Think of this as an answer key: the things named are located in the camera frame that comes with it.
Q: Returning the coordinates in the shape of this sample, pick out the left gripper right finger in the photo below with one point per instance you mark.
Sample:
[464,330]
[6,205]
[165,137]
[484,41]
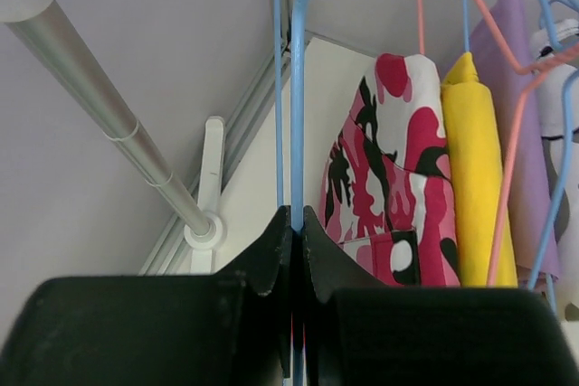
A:
[359,331]

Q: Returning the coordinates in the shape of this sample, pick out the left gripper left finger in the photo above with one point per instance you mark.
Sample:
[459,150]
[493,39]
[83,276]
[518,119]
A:
[228,328]

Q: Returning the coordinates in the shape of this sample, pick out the pink camouflage trousers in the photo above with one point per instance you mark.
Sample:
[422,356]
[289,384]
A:
[386,198]

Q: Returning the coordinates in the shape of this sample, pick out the pink wire hanger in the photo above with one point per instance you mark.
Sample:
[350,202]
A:
[562,55]

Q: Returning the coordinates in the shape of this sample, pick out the yellow trousers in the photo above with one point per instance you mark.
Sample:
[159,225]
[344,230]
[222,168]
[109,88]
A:
[476,166]

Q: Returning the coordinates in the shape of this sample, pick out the lilac purple trousers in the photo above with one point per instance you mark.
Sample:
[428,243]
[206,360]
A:
[529,197]

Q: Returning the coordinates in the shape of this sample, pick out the purple grey camouflage trousers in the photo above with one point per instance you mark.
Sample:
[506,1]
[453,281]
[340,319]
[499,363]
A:
[557,101]

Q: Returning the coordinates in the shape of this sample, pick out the blue hanger with yellow trousers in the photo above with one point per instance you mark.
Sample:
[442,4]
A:
[466,25]

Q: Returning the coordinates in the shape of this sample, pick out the blue hanger with lilac trousers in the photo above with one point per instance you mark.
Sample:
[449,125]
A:
[541,48]

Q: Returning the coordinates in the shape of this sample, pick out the white silver clothes rack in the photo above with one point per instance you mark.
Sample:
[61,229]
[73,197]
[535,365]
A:
[49,35]

